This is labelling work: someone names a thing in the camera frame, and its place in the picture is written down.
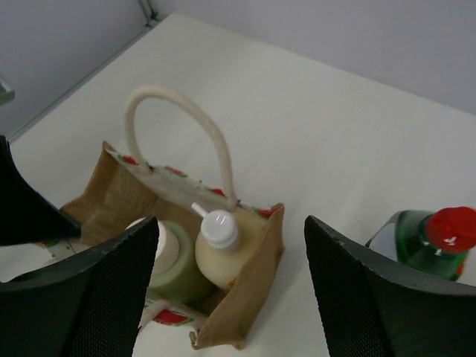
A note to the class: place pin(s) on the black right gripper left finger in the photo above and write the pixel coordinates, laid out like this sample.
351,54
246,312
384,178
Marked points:
89,304

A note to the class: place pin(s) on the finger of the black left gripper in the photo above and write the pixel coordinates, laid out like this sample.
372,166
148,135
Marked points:
26,216

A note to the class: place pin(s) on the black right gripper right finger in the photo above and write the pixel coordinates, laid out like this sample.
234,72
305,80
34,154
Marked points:
373,306

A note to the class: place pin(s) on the green dish soap bottle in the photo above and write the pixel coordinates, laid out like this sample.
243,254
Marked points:
436,243

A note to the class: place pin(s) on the watermelon print canvas bag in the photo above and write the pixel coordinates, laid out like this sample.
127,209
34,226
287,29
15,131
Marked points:
124,189

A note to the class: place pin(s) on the white pump lotion bottle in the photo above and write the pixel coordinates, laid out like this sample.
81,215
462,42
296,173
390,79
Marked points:
225,243

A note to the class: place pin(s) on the white cap cream bottle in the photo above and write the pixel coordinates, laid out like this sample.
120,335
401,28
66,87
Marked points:
175,275

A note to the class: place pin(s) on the aluminium frame post left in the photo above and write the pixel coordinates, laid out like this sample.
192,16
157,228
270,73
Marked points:
150,12

